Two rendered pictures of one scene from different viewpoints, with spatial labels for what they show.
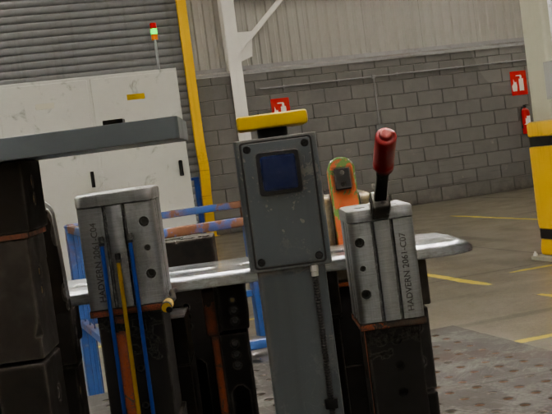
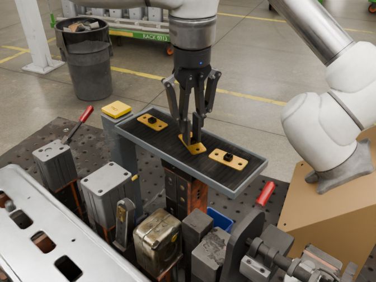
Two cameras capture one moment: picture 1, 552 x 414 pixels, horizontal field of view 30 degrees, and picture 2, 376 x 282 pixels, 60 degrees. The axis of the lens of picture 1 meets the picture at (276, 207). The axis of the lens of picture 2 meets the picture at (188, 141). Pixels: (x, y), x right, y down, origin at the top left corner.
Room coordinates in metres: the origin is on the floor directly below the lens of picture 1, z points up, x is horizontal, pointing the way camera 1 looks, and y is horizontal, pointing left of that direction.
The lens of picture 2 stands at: (1.34, 0.67, 1.63)
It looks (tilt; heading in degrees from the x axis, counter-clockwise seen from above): 36 degrees down; 222
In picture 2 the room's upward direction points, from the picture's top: straight up
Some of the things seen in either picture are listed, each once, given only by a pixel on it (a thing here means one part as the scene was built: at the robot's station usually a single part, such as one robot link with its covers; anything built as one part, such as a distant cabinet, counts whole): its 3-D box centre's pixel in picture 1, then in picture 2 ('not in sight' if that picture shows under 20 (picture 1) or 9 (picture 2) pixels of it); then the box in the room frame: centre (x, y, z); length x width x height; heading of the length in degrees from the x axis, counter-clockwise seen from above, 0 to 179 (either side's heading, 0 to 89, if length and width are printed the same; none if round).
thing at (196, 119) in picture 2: not in sight; (196, 127); (0.87, 0.27, 1.20); 0.03 x 0.01 x 0.07; 68
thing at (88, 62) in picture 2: not in sight; (88, 60); (-0.26, -2.10, 0.36); 0.54 x 0.50 x 0.73; 17
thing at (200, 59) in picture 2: not in sight; (192, 65); (0.88, 0.26, 1.36); 0.08 x 0.07 x 0.09; 158
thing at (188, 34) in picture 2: not in sight; (192, 29); (0.88, 0.26, 1.43); 0.09 x 0.09 x 0.06
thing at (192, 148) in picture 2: not in sight; (192, 141); (0.88, 0.26, 1.17); 0.08 x 0.04 x 0.01; 68
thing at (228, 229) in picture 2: not in sight; (211, 231); (0.78, 0.27, 0.74); 0.11 x 0.10 x 0.09; 92
